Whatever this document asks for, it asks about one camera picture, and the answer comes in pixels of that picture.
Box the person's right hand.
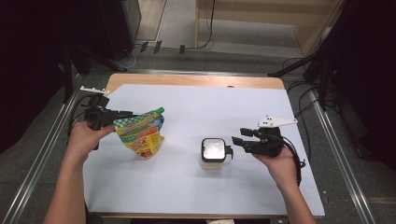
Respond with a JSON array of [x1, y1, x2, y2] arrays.
[[252, 147, 299, 191]]

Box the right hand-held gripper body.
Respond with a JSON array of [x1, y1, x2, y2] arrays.
[[244, 115, 299, 159]]

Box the metal cross rail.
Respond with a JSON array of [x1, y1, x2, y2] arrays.
[[90, 68, 273, 77]]

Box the right hand-held gripper cable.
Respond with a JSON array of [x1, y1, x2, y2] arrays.
[[281, 134, 307, 188]]

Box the yellow spouted sauce pouch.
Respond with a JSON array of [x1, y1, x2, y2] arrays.
[[113, 106, 166, 161]]

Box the black cabinet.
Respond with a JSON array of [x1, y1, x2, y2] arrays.
[[99, 0, 143, 62]]

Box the person's left hand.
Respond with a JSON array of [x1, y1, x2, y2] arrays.
[[66, 120, 116, 163]]

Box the white floor cable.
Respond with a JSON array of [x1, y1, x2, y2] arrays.
[[114, 46, 138, 70]]

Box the black stand leg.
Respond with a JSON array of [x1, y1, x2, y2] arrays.
[[267, 54, 316, 78]]

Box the hand-held gripper cable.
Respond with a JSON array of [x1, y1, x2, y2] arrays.
[[66, 94, 94, 147], [281, 134, 307, 188]]

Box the hanging black cable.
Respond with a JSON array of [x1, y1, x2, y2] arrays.
[[199, 0, 217, 50]]

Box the white cloth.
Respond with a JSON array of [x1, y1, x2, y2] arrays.
[[205, 218, 236, 224]]

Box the long metal floor rail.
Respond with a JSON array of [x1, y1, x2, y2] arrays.
[[0, 80, 82, 224], [306, 87, 378, 224]]

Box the left hand-held gripper cable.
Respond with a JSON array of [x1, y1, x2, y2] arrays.
[[66, 94, 94, 147]]

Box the clear jar with black lid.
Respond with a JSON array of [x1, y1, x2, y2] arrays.
[[200, 137, 234, 171]]

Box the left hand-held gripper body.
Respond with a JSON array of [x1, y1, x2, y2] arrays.
[[79, 86, 122, 132]]

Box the black floor cables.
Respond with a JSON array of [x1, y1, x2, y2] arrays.
[[281, 57, 341, 163]]

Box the light wooden shelf frame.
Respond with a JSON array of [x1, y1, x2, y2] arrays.
[[194, 0, 346, 58]]

